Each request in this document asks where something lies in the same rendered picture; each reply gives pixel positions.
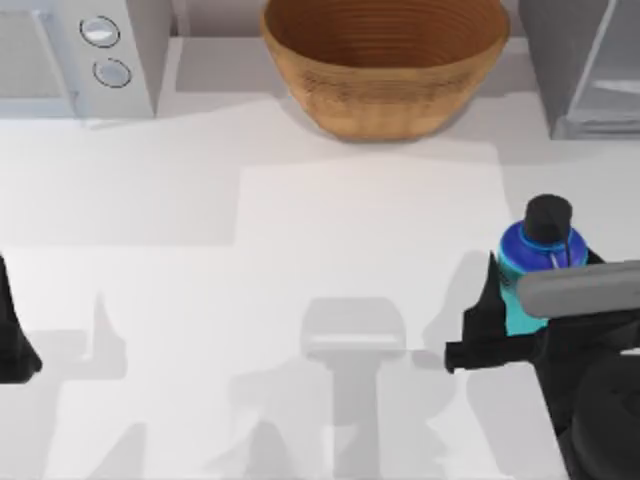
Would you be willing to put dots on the grey cabinet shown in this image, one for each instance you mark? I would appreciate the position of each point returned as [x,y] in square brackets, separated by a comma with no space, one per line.
[545,60]

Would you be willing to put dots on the brown woven basket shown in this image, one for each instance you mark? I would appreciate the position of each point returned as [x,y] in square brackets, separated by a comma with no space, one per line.
[385,100]

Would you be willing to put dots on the pale microwave oven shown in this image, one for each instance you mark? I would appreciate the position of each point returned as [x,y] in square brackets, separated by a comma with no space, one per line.
[142,60]

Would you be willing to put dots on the round grey microwave knob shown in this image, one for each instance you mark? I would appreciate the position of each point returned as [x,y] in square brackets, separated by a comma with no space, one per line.
[99,31]
[112,72]

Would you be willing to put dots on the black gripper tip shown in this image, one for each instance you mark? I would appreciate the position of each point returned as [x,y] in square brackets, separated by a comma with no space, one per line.
[15,345]

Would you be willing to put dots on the blue bottle with black cap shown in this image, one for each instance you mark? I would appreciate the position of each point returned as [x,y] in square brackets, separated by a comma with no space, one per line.
[520,250]

